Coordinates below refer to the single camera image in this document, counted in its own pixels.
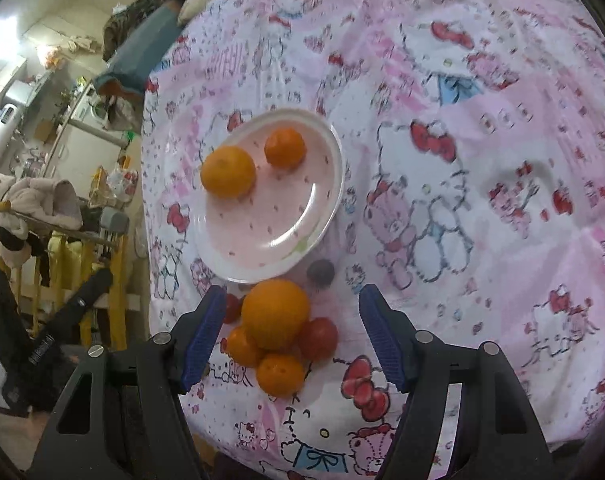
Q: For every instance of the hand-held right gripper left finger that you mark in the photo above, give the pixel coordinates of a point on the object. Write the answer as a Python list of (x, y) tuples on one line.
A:
[(201, 344)]

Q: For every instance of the large mandarin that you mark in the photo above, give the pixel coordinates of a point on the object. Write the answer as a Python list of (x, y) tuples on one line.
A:
[(228, 172)]

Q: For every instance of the small red cherry tomato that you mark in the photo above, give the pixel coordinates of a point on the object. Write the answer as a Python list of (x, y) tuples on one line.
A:
[(231, 309)]

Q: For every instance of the beige fleece coat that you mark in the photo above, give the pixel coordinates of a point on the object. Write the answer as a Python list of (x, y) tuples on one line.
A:
[(37, 200)]

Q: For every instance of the grey box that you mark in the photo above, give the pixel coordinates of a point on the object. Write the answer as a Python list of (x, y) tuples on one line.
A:
[(114, 220)]

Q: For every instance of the big orange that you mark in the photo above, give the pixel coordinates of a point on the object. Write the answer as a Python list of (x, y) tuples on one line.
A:
[(275, 312)]

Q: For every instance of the yellow wooden rack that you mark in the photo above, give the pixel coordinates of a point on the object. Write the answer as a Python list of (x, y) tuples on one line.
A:
[(62, 260)]

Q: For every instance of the small mandarin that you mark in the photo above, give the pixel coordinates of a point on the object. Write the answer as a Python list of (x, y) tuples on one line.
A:
[(285, 148), (240, 347), (280, 375)]

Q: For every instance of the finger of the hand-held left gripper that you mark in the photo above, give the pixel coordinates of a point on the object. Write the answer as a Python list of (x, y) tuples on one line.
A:
[(90, 292)]

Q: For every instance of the pink white plate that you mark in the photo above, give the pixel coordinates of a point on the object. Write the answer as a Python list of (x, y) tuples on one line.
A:
[(262, 230)]

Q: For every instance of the white washing machine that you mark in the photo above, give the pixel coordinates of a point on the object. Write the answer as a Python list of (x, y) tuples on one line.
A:
[(95, 110)]

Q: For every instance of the white red plastic bag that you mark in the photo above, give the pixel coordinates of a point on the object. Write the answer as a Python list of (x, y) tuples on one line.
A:
[(122, 182)]

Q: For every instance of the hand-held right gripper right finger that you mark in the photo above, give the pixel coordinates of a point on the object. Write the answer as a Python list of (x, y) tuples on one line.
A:
[(382, 340)]

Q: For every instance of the dark clothes pile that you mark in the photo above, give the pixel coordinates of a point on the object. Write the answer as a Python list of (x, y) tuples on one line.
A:
[(127, 15)]

